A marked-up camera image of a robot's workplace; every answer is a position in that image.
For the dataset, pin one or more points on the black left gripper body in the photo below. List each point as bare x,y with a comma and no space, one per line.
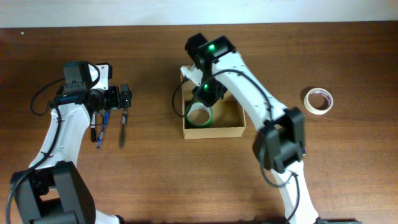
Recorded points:
125,97

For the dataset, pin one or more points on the black white marker pen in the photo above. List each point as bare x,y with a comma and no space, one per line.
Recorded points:
93,128

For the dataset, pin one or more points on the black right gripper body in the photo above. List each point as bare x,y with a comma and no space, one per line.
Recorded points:
210,98

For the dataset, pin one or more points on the green tape roll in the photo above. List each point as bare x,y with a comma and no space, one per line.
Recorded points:
199,115

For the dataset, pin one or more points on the brown cardboard box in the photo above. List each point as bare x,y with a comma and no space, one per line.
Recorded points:
228,121

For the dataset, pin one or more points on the blue ballpoint pen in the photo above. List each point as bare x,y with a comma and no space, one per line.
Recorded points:
103,129

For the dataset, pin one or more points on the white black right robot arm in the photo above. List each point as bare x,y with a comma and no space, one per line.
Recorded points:
279,146

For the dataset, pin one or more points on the clear black ballpoint pen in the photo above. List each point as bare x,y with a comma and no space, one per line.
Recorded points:
123,128

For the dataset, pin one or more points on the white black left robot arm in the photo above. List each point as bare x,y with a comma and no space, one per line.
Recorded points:
51,190

